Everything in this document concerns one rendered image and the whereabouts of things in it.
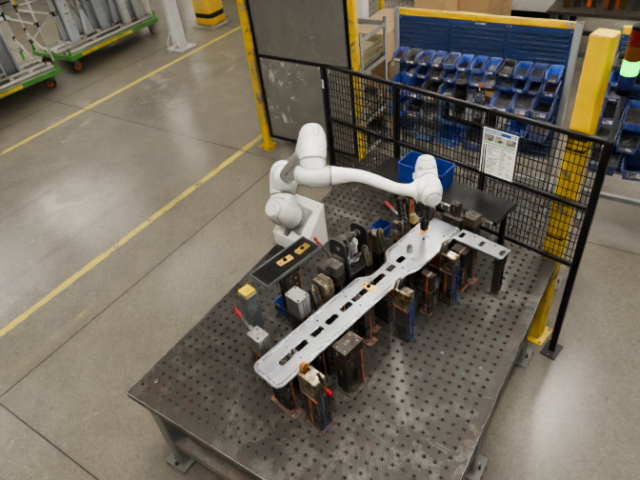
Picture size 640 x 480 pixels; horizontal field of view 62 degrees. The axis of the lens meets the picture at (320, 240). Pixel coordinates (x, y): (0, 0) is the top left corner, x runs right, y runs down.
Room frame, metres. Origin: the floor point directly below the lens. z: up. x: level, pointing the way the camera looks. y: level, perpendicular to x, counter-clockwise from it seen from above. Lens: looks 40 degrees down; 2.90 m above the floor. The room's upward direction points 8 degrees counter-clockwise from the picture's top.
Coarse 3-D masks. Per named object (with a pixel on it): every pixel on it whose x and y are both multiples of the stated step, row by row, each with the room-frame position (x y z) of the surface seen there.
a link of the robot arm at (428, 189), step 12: (336, 168) 2.22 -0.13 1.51; (348, 168) 2.23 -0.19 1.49; (336, 180) 2.18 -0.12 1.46; (348, 180) 2.18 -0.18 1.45; (360, 180) 2.17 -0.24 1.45; (372, 180) 2.13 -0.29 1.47; (384, 180) 2.11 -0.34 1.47; (420, 180) 2.05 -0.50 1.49; (432, 180) 2.04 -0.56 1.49; (396, 192) 2.04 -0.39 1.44; (408, 192) 2.02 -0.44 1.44; (420, 192) 2.00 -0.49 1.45; (432, 192) 1.96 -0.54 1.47; (432, 204) 1.95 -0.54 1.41
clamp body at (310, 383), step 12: (300, 372) 1.37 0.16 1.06; (312, 372) 1.36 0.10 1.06; (300, 384) 1.36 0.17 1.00; (312, 384) 1.31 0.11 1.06; (324, 384) 1.33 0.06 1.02; (312, 396) 1.31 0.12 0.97; (324, 396) 1.32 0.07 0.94; (312, 408) 1.34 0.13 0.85; (324, 408) 1.33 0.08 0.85; (312, 420) 1.33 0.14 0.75; (324, 420) 1.31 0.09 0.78; (324, 432) 1.29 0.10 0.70
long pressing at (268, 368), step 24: (408, 240) 2.20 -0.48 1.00; (432, 240) 2.17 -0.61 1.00; (408, 264) 2.01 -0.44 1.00; (360, 288) 1.88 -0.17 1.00; (384, 288) 1.86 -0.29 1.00; (336, 312) 1.74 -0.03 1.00; (360, 312) 1.72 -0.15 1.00; (288, 336) 1.63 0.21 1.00; (336, 336) 1.59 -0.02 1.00; (264, 360) 1.51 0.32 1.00; (312, 360) 1.48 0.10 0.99
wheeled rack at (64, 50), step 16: (32, 0) 9.15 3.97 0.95; (48, 0) 8.37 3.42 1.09; (48, 16) 9.26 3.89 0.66; (96, 32) 9.37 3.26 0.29; (112, 32) 9.19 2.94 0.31; (128, 32) 9.29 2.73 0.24; (32, 48) 8.90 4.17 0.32; (64, 48) 8.69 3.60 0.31; (80, 48) 8.61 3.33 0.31; (96, 48) 8.74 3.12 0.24; (80, 64) 8.53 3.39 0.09
